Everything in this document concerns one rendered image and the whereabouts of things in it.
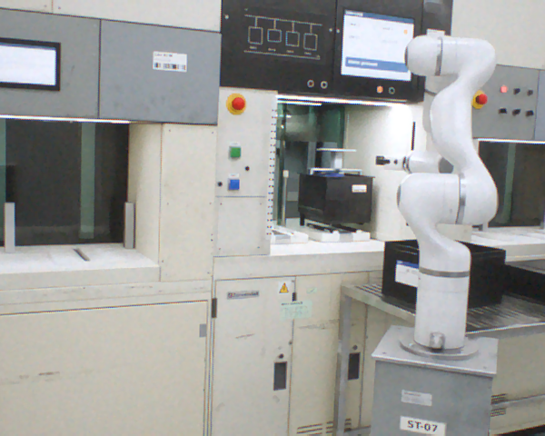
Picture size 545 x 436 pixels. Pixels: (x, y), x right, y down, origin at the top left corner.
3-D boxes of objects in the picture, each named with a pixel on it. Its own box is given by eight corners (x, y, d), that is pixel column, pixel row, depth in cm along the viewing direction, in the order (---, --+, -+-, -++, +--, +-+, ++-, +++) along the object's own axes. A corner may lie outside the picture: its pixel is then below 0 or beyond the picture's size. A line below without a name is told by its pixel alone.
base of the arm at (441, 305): (476, 363, 151) (483, 284, 149) (393, 351, 157) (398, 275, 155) (480, 341, 169) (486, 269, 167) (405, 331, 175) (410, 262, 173)
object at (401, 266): (379, 292, 218) (382, 241, 216) (437, 285, 234) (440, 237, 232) (444, 313, 195) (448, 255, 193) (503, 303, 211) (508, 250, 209)
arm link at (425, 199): (473, 279, 154) (480, 176, 152) (392, 273, 157) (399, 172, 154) (465, 269, 166) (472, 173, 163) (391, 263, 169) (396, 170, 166)
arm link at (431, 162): (429, 146, 215) (406, 154, 211) (456, 147, 203) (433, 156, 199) (433, 171, 217) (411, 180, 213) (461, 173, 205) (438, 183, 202)
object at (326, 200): (319, 234, 248) (322, 149, 244) (292, 226, 266) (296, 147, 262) (373, 232, 259) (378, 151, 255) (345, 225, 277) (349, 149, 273)
